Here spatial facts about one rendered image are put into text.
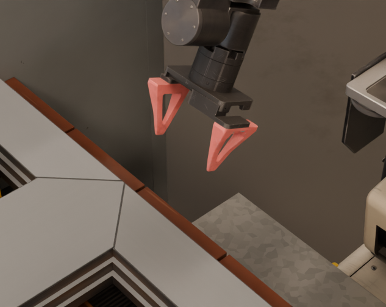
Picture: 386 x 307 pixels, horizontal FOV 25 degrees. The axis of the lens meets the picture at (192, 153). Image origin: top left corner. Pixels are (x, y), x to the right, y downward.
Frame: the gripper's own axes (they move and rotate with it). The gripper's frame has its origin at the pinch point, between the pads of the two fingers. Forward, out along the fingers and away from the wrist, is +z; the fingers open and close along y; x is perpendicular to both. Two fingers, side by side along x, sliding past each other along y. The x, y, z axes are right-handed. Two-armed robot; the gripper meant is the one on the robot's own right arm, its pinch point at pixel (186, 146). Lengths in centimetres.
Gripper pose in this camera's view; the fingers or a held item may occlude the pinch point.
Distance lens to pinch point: 114.4
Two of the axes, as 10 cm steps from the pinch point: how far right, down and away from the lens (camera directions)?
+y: 6.9, 4.9, -5.4
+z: -3.3, 8.7, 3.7
